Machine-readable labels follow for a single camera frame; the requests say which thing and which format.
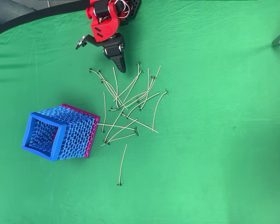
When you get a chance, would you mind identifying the blue purple lattice basket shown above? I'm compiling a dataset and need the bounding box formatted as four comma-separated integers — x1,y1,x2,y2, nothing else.
20,103,101,162

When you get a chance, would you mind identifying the white red servo cable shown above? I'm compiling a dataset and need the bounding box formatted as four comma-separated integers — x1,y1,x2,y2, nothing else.
114,0,131,19

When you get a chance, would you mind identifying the black gripper camera bracket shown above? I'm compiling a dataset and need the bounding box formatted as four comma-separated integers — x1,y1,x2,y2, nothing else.
75,34,99,51

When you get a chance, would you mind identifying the person's dark jeans leg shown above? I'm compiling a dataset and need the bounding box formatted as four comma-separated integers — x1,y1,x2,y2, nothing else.
0,0,35,26

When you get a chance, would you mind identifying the green cloth with black rim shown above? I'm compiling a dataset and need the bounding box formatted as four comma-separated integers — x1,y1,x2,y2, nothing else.
0,0,280,224

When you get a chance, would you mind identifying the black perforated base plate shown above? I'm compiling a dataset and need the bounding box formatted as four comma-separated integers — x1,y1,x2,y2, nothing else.
127,0,142,19

